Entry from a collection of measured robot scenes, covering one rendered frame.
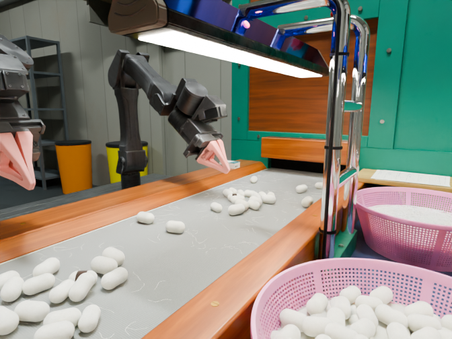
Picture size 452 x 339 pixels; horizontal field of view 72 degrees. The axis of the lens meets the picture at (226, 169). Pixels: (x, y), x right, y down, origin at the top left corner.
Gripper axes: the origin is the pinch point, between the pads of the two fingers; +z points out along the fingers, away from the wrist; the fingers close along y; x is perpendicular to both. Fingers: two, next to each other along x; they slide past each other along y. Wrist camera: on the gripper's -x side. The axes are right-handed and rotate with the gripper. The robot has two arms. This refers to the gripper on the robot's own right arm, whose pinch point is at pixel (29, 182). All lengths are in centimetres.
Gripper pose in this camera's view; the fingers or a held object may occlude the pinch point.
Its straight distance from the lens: 50.3
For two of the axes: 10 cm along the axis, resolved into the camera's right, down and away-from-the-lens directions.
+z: 6.4, 7.1, -2.9
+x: -5.4, 6.8, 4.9
